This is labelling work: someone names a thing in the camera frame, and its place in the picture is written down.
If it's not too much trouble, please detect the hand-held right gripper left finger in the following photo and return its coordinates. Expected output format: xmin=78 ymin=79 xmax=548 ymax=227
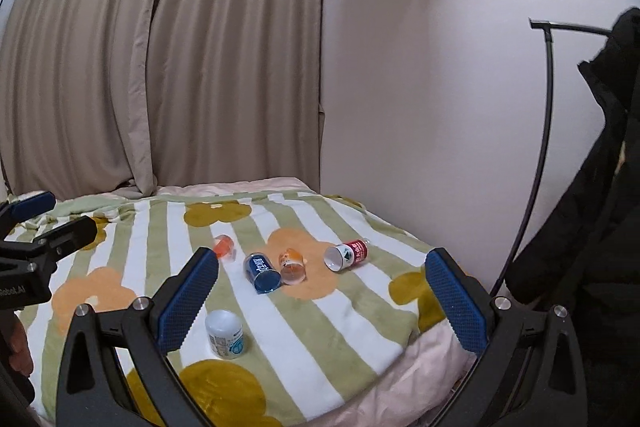
xmin=55 ymin=247 xmax=221 ymax=427

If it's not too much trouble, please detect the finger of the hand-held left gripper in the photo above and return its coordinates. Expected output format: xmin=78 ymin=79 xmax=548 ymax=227
xmin=0 ymin=215 xmax=98 ymax=269
xmin=0 ymin=190 xmax=57 ymax=234

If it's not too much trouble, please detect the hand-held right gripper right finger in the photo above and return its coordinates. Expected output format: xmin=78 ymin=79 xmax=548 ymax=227
xmin=425 ymin=248 xmax=589 ymax=427

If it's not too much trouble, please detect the small orange cup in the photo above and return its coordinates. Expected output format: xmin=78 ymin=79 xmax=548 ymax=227
xmin=212 ymin=234 xmax=236 ymax=263

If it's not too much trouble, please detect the clear cup with orange print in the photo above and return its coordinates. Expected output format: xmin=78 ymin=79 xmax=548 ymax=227
xmin=277 ymin=247 xmax=307 ymax=287

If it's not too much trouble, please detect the person's left hand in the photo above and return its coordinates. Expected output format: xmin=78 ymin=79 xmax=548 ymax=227
xmin=0 ymin=318 xmax=35 ymax=379

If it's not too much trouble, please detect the white bottle blue label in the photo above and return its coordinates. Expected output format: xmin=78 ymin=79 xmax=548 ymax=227
xmin=204 ymin=309 xmax=246 ymax=361

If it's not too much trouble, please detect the green striped floral blanket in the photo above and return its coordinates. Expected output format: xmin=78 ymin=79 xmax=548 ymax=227
xmin=0 ymin=192 xmax=449 ymax=427

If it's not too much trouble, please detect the beige curtain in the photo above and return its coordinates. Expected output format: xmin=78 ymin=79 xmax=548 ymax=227
xmin=120 ymin=0 xmax=327 ymax=200
xmin=0 ymin=0 xmax=195 ymax=202

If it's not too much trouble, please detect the black coat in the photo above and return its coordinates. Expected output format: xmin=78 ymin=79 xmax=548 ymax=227
xmin=492 ymin=7 xmax=640 ymax=427

